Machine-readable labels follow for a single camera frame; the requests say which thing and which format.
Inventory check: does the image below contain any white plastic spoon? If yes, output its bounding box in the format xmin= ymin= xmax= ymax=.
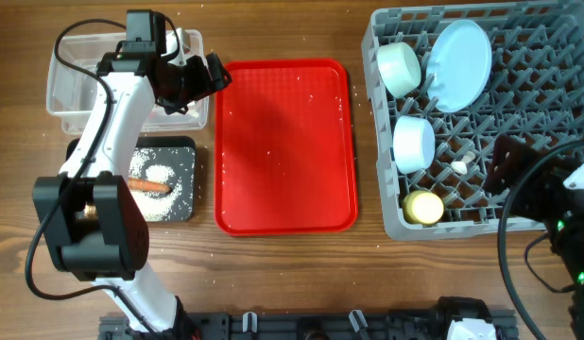
xmin=451 ymin=151 xmax=476 ymax=175

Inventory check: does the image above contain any light blue rice bowl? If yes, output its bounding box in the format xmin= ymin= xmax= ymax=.
xmin=392 ymin=115 xmax=436 ymax=175

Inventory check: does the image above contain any yellow plastic cup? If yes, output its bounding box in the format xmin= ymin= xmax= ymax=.
xmin=402 ymin=190 xmax=444 ymax=225

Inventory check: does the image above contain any orange carrot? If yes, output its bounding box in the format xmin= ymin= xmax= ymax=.
xmin=128 ymin=178 xmax=171 ymax=194

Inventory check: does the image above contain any light blue plate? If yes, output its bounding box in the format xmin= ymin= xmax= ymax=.
xmin=426 ymin=19 xmax=492 ymax=112

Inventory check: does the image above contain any white rice pile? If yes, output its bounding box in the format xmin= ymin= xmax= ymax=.
xmin=129 ymin=146 xmax=196 ymax=223

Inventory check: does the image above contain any green bowl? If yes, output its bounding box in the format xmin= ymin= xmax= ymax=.
xmin=376 ymin=42 xmax=421 ymax=98

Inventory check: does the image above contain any brown food lump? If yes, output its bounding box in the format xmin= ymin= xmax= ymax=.
xmin=83 ymin=203 xmax=98 ymax=220

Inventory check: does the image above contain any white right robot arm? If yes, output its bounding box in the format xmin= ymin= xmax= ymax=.
xmin=507 ymin=161 xmax=584 ymax=339

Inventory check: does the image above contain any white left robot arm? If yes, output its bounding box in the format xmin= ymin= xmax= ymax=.
xmin=33 ymin=9 xmax=232 ymax=339

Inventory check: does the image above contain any grey dishwasher rack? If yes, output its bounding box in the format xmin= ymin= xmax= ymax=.
xmin=361 ymin=1 xmax=584 ymax=241

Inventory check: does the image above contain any black tray bin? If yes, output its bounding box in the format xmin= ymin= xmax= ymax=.
xmin=59 ymin=135 xmax=196 ymax=230

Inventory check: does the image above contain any red plastic tray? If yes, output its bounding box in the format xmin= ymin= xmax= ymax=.
xmin=214 ymin=59 xmax=359 ymax=237

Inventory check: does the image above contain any clear plastic bin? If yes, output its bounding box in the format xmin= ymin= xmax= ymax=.
xmin=46 ymin=32 xmax=210 ymax=135

